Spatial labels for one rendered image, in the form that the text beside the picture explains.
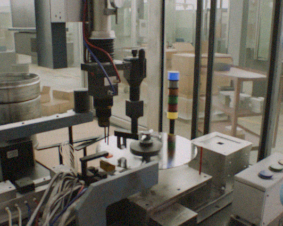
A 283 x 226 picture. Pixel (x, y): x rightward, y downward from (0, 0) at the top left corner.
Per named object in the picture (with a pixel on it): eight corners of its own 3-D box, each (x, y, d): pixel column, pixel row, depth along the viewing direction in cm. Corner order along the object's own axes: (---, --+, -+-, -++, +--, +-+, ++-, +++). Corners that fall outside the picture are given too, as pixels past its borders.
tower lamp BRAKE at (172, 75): (173, 77, 131) (173, 70, 130) (181, 79, 128) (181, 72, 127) (165, 79, 128) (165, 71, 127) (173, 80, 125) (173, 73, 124)
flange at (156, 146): (162, 141, 111) (162, 134, 110) (164, 154, 100) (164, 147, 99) (129, 141, 110) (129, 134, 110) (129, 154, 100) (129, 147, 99)
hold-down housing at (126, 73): (138, 114, 99) (138, 48, 94) (146, 118, 95) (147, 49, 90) (122, 117, 96) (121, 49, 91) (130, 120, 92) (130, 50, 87)
